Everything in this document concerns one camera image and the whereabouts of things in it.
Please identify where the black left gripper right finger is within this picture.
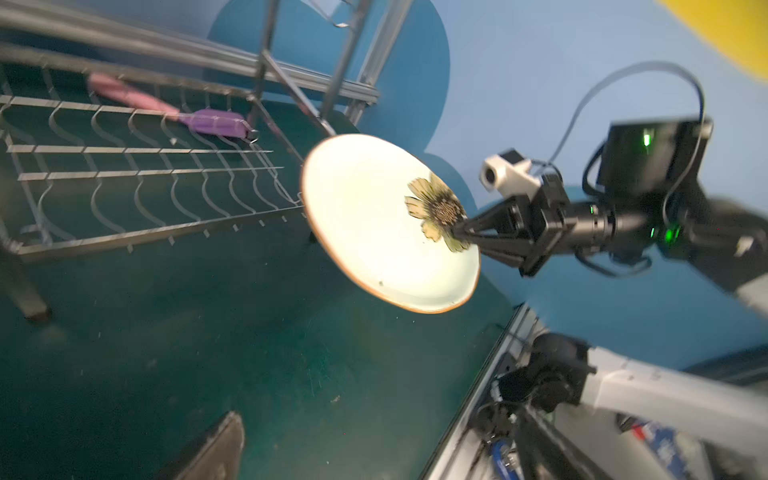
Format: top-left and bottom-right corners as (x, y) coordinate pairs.
(514, 406), (611, 480)

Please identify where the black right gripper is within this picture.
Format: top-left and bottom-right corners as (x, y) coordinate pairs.
(451, 173), (575, 277)

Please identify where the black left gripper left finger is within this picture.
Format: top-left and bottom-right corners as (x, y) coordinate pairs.
(157, 411), (245, 480)

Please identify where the light green flower plate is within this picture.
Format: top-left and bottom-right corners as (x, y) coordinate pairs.
(300, 134), (481, 314)

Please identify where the stainless steel dish rack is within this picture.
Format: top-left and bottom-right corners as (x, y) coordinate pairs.
(1, 1), (411, 322)

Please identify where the pink purple silicone spatula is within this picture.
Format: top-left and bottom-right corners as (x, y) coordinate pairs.
(87, 73), (251, 139)

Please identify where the blue handled tool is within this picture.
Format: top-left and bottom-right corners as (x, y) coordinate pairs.
(490, 440), (521, 480)

